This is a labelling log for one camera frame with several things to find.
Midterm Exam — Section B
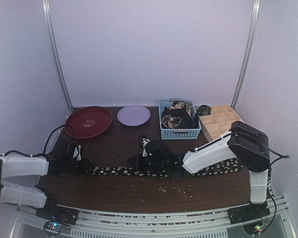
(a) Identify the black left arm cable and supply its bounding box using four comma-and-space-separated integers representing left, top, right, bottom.
43, 124, 76, 157

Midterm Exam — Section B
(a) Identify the left green circuit board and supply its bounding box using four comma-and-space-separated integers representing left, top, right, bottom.
43, 221, 64, 236

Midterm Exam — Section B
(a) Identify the black skull pattern tie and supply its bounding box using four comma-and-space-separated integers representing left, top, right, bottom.
92, 158, 243, 179

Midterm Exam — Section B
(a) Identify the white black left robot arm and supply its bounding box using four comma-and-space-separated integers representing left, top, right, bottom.
0, 141, 94, 220

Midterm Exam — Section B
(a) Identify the left aluminium frame post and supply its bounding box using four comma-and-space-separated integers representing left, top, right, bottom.
42, 0, 73, 110

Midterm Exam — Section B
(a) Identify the plain black tie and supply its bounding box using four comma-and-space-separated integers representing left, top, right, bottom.
161, 109, 199, 129

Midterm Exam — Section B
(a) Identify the orange paisley patterned tie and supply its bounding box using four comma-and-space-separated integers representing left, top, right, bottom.
170, 101, 193, 118

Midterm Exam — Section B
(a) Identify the right green circuit board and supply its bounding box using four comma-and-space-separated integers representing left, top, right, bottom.
243, 221, 268, 236

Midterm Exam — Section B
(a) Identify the wooden compartment organizer box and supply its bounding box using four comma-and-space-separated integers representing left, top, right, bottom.
199, 105, 243, 142

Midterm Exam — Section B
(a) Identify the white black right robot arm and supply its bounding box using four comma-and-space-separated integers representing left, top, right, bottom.
128, 121, 271, 219

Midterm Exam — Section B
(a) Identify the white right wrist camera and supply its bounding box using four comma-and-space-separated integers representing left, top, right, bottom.
139, 135, 150, 157

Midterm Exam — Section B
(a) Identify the rolled dark patterned tie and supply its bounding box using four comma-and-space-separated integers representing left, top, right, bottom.
197, 105, 212, 117

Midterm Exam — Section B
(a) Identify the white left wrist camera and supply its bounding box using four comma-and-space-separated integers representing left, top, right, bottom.
73, 144, 81, 161

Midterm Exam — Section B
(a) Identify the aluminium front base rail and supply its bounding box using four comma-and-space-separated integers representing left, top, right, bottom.
10, 196, 297, 238

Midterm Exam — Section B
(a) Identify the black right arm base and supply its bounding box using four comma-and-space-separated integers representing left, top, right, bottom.
227, 202, 271, 224

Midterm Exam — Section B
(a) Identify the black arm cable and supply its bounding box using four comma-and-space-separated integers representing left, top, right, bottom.
43, 124, 76, 157
259, 141, 291, 224

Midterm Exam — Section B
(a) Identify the green circuit board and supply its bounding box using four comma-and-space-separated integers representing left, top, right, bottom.
43, 221, 64, 236
243, 221, 268, 236

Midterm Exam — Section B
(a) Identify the lavender round plate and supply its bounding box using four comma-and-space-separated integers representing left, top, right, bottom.
117, 106, 151, 127

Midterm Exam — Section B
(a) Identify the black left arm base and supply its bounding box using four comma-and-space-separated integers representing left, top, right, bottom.
35, 205, 79, 225

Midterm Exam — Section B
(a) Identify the dark red round tray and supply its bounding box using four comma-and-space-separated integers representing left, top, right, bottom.
65, 106, 112, 139

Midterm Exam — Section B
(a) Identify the right aluminium frame post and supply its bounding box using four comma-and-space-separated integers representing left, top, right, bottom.
231, 0, 261, 110

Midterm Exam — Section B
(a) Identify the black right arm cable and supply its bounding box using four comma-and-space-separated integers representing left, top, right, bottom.
259, 141, 291, 224

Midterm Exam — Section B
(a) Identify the aluminium frame post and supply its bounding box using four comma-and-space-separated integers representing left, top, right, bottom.
42, 0, 73, 110
231, 0, 261, 110

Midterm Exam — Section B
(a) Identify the blue perforated plastic basket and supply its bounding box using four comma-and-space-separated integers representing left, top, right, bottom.
158, 99, 202, 140

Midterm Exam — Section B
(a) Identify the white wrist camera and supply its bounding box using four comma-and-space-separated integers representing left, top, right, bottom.
73, 144, 81, 161
139, 135, 150, 157

